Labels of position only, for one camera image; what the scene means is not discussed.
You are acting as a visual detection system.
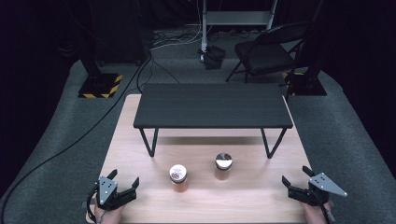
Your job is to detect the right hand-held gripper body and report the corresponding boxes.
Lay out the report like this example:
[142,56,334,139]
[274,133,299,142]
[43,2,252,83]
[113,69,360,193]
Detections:
[288,172,348,207]

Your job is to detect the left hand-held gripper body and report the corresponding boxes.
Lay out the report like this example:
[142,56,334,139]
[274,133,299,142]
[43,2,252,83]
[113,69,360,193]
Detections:
[95,175,138,212]

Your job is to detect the black shelf with wire legs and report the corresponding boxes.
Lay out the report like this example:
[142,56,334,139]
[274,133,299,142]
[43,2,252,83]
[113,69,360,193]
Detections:
[133,82,294,160]

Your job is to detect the person's left hand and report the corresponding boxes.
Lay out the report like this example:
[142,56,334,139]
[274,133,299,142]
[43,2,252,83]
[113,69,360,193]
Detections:
[92,203,125,224]

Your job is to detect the person's right hand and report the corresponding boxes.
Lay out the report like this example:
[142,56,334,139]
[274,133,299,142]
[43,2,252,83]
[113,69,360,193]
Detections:
[303,201,332,224]

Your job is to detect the hazard-striped stand base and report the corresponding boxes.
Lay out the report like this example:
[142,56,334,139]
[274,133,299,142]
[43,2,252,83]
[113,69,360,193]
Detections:
[78,72,124,100]
[281,71,328,97]

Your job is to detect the black folding chair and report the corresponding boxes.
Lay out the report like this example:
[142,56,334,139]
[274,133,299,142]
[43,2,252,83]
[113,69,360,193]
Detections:
[225,21,312,84]

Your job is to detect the black bag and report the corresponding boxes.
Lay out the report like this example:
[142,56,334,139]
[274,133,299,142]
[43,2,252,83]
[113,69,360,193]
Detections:
[203,45,227,70]

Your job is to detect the grey metal stand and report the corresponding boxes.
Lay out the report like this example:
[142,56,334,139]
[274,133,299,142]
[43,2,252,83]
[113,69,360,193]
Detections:
[200,0,279,63]

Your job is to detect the left hand-held gripper cable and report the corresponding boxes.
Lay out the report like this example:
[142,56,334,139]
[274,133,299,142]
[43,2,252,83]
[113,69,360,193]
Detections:
[86,184,100,224]

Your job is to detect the long black floor cable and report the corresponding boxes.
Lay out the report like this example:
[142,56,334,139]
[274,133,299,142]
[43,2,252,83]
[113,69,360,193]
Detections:
[0,54,153,223]

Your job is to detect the bundle of floor cables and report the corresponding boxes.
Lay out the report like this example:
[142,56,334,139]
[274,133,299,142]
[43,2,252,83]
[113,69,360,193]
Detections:
[150,22,206,50]

